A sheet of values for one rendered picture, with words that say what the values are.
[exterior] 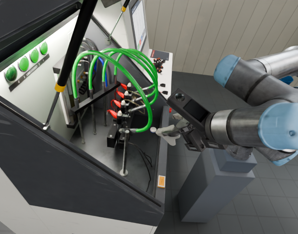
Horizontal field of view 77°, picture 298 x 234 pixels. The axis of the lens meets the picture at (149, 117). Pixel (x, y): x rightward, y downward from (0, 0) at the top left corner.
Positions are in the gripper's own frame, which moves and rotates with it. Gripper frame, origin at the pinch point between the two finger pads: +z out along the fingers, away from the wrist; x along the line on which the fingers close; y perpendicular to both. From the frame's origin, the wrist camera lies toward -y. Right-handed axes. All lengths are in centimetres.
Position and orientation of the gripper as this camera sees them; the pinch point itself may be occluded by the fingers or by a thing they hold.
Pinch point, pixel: (165, 122)
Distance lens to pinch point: 58.8
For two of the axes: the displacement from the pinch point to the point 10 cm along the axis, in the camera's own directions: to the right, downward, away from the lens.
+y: 5.4, 8.0, 2.5
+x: 6.8, -6.0, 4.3
